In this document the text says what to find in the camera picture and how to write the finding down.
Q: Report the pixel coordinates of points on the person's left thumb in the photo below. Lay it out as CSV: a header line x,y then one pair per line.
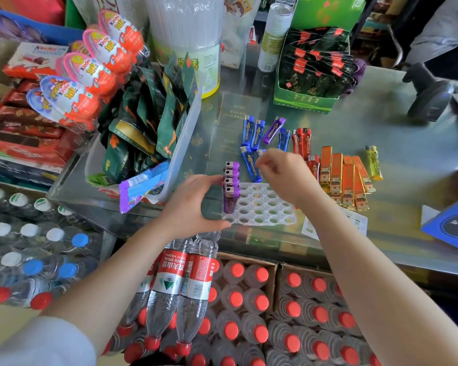
x,y
217,224

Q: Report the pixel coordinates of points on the bright green carton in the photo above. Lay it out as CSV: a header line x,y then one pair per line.
x,y
328,11

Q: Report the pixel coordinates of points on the white green cylinder can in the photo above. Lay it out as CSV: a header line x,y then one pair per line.
x,y
273,38

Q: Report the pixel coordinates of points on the pile of green snack packets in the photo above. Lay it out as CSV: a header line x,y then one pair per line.
x,y
145,118

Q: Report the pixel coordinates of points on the black barcode scanner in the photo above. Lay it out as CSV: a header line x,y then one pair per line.
x,y
429,93

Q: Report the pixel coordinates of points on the group of white and blue-capped bottles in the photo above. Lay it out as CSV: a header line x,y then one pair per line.
x,y
30,243

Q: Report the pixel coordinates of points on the red package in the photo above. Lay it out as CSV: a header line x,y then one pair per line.
x,y
26,7

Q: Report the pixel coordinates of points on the stack of red chocolate bars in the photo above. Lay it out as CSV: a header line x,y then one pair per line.
x,y
23,125

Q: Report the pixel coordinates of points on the person's left hand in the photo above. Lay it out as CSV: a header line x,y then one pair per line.
x,y
183,209

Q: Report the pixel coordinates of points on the white plastic lighter tray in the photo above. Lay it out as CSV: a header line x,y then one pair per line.
x,y
263,209

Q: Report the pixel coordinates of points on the row of chocolate egg packs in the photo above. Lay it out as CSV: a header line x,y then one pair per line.
x,y
87,72

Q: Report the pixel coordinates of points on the brown cardboard box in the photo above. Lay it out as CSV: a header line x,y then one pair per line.
x,y
286,268
269,262

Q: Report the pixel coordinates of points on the white sleeve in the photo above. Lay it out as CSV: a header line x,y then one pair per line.
x,y
42,344

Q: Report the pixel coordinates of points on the person's right thumb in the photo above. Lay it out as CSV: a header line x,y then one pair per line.
x,y
269,174

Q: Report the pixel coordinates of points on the shrink-wrapped pack of red-label bottles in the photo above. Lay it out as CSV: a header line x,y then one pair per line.
x,y
175,285

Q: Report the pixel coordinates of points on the purple lighter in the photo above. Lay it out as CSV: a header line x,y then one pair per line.
x,y
231,182
273,130
231,200
232,165
232,173

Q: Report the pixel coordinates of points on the person's right forearm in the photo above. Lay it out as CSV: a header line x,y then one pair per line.
x,y
366,285

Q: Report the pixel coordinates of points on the yellow lighter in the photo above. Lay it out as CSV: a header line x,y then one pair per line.
x,y
374,163

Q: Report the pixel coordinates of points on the clear jar with yellow-green label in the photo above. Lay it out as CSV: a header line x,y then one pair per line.
x,y
185,30

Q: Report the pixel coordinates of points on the white paper card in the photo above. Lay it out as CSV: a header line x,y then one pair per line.
x,y
357,221

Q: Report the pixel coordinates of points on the blue printed box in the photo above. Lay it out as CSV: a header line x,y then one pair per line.
x,y
19,28

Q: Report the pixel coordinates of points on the stack of dark green packets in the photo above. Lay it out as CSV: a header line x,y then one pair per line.
x,y
316,60

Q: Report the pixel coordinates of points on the purple cloth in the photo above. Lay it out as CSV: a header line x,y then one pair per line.
x,y
357,74

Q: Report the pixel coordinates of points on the purple snack packet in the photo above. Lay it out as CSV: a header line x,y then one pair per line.
x,y
141,186

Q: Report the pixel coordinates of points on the person's right hand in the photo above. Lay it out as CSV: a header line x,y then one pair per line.
x,y
294,177

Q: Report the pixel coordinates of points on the clear plastic bin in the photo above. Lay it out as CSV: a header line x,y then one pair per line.
x,y
183,148

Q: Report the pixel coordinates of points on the person's left forearm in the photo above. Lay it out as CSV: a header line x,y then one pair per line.
x,y
118,278

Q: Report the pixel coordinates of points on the red lighter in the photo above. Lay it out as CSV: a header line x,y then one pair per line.
x,y
296,142
305,142
314,165

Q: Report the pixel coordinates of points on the group of red-capped bottles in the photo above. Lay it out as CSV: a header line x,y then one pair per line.
x,y
313,323
240,312

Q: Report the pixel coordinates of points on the clear plastic bag of goods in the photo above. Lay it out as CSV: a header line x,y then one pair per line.
x,y
238,26

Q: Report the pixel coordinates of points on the green cardboard display box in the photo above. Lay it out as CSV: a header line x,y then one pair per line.
x,y
301,102

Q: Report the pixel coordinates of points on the blue card with circle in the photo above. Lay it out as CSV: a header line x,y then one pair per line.
x,y
452,224

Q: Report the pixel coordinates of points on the white red chocolate box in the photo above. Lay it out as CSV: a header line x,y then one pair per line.
x,y
34,59

